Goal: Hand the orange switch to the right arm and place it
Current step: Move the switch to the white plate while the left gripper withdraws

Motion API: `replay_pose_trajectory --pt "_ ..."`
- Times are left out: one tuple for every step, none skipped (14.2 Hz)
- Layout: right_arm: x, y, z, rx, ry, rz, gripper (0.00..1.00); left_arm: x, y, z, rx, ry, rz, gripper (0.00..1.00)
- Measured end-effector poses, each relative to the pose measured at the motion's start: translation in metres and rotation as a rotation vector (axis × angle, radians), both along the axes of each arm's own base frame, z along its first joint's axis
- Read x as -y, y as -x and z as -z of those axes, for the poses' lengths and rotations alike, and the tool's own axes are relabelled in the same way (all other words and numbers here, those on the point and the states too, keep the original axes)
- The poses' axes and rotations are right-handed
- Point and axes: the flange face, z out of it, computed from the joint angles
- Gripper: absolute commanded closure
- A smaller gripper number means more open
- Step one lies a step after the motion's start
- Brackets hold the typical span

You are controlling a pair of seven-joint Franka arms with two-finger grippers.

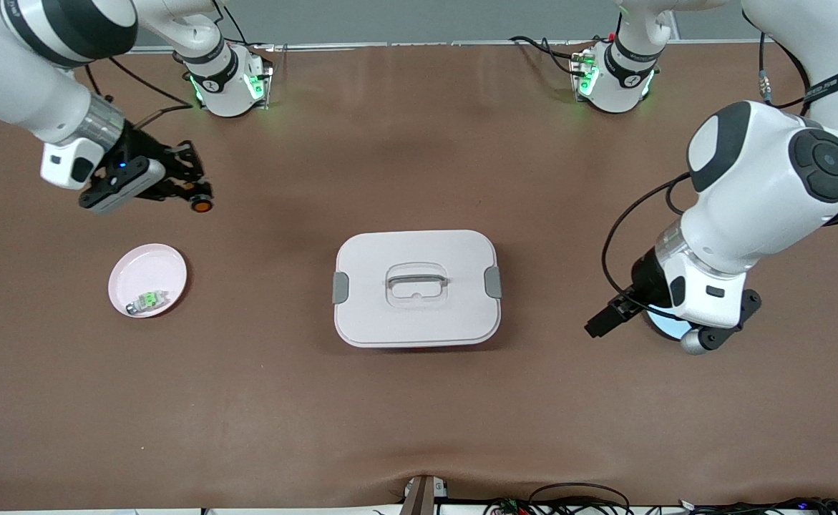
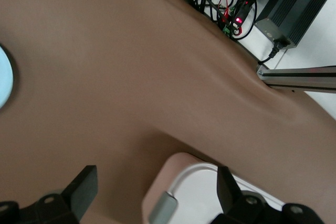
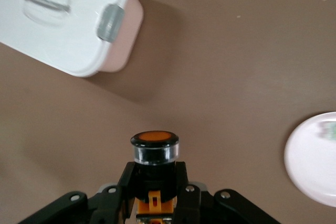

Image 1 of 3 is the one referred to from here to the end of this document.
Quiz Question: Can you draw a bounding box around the pink round plate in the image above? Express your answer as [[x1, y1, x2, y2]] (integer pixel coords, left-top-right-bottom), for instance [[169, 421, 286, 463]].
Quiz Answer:
[[108, 244, 188, 318]]

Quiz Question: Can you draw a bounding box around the aluminium table edge rail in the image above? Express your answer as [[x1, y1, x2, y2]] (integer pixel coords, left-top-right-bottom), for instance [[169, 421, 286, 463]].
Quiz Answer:
[[132, 39, 763, 57]]

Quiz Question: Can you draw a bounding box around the brown table mat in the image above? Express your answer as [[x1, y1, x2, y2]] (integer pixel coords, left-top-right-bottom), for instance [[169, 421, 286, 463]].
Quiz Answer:
[[0, 41, 838, 512]]

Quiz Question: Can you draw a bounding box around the black looped cable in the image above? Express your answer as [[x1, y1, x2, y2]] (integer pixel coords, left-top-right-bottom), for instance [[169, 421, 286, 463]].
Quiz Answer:
[[528, 483, 632, 515]]

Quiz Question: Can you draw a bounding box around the black left arm base cable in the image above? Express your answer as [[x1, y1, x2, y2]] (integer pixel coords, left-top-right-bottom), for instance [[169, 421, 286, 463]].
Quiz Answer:
[[509, 34, 591, 76]]

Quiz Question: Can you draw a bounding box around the black right arm base cable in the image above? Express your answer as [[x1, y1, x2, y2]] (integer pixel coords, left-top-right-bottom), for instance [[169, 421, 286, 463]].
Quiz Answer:
[[208, 0, 276, 54]]

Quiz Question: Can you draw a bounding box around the white lidded storage box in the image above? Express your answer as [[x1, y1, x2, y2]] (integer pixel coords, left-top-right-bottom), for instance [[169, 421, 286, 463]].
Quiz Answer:
[[332, 229, 503, 349]]

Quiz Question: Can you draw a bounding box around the light blue round plate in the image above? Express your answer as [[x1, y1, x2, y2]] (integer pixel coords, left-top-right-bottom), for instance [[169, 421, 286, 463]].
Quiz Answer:
[[644, 304, 695, 341]]

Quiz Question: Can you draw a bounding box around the tangled cable bundle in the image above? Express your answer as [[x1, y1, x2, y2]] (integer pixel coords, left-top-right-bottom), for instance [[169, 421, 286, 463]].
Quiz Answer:
[[483, 494, 838, 515]]

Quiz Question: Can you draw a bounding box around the black arm base cable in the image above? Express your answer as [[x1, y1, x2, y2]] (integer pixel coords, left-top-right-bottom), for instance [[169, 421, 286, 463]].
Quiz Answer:
[[509, 34, 591, 76], [208, 0, 276, 54]]

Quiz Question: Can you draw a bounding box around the metal table edge bracket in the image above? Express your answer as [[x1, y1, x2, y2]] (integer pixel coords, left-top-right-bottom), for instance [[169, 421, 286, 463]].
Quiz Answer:
[[401, 474, 449, 515]]

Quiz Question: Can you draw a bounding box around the green push-button switch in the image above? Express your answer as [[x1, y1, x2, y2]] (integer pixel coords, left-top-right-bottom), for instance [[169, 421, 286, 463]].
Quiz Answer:
[[125, 289, 170, 315]]

